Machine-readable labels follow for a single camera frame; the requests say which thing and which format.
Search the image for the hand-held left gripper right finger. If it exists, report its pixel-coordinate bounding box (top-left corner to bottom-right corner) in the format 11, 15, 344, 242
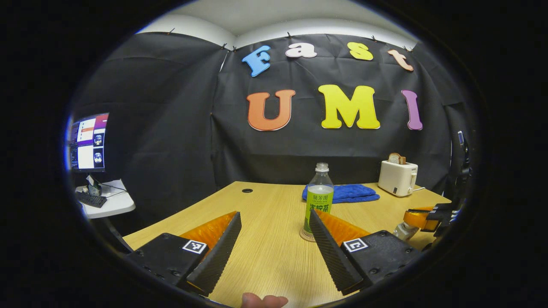
309, 209, 423, 296

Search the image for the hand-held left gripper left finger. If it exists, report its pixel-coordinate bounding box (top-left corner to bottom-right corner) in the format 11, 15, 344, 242
124, 211, 243, 297

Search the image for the green label water bottle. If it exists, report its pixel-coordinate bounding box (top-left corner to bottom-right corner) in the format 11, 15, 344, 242
300, 163, 335, 243

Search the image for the white toaster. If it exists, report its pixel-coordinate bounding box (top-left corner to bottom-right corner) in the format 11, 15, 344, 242
378, 160, 419, 198

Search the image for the blue folded towel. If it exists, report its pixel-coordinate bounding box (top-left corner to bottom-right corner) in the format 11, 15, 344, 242
302, 184, 381, 204

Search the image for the white side table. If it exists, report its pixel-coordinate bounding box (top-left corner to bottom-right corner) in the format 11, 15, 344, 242
76, 180, 137, 219

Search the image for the black keyboard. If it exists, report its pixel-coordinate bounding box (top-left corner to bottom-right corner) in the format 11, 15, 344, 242
76, 191, 108, 209

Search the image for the small dark desk object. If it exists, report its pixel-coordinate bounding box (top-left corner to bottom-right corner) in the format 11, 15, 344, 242
86, 175, 104, 197

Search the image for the computer monitor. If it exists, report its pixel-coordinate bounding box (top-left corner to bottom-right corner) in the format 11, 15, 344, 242
68, 113, 110, 173

